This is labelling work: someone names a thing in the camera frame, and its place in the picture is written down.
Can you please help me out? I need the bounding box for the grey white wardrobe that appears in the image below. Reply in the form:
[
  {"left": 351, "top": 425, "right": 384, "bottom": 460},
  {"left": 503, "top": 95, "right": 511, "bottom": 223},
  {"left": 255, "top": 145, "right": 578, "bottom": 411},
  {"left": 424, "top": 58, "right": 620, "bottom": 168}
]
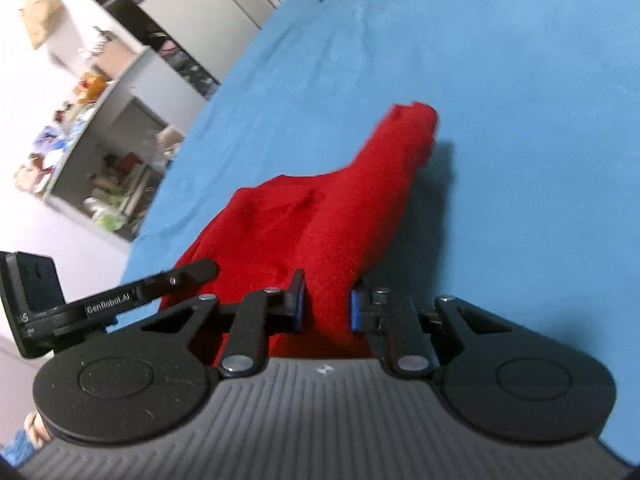
[{"left": 52, "top": 0, "right": 292, "bottom": 99}]

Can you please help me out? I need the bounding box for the beige cloth bag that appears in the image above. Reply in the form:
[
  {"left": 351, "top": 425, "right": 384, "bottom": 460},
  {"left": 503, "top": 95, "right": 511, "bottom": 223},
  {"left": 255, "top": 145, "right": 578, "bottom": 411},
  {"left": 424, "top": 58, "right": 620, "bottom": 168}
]
[{"left": 156, "top": 124, "right": 185, "bottom": 162}]

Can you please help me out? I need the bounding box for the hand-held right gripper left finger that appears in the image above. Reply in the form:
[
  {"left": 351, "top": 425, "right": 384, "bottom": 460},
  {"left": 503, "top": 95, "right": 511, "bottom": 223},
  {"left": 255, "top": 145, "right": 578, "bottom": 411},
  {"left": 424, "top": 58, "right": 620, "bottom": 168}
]
[{"left": 107, "top": 268, "right": 307, "bottom": 379}]

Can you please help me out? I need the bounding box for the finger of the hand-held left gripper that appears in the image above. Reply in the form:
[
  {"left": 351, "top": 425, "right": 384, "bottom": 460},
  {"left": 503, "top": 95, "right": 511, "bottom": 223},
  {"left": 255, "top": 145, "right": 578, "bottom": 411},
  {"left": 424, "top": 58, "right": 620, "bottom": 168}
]
[{"left": 141, "top": 259, "right": 220, "bottom": 306}]

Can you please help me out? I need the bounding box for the white desk shelf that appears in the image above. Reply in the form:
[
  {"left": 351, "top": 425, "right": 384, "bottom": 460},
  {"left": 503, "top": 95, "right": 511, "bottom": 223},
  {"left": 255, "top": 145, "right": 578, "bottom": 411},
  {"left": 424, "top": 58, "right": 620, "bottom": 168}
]
[{"left": 42, "top": 46, "right": 212, "bottom": 242}]

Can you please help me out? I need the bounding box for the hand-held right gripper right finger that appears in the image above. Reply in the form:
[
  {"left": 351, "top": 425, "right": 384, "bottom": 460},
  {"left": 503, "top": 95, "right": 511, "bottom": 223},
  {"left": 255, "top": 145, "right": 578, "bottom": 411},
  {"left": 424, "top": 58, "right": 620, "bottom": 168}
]
[{"left": 350, "top": 286, "right": 522, "bottom": 379}]

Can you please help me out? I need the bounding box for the green white tissue pack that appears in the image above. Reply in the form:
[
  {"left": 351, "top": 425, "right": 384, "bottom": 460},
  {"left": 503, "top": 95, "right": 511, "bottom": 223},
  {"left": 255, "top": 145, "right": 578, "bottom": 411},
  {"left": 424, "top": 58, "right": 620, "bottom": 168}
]
[{"left": 82, "top": 195, "right": 132, "bottom": 234}]

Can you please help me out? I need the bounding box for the hanging beige paper bag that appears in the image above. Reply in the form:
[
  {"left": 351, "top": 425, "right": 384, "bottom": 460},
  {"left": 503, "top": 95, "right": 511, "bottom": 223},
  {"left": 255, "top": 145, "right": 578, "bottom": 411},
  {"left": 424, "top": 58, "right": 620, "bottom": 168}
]
[{"left": 2, "top": 0, "right": 66, "bottom": 51}]

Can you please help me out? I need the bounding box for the orange plush toy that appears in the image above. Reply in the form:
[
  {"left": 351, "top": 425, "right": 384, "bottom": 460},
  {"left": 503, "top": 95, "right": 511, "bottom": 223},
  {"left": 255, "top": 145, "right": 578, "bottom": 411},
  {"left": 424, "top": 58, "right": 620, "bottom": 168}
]
[{"left": 80, "top": 71, "right": 111, "bottom": 102}]

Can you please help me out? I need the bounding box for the blue bed sheet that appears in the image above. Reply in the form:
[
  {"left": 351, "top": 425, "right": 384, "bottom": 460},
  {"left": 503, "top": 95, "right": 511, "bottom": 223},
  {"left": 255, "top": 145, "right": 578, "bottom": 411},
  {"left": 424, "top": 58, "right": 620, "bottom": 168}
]
[{"left": 118, "top": 0, "right": 640, "bottom": 466}]

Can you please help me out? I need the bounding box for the red knit sweater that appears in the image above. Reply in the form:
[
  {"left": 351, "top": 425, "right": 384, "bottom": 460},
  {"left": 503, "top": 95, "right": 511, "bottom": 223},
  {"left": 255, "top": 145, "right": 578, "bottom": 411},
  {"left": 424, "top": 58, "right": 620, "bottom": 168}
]
[{"left": 159, "top": 101, "right": 441, "bottom": 361}]

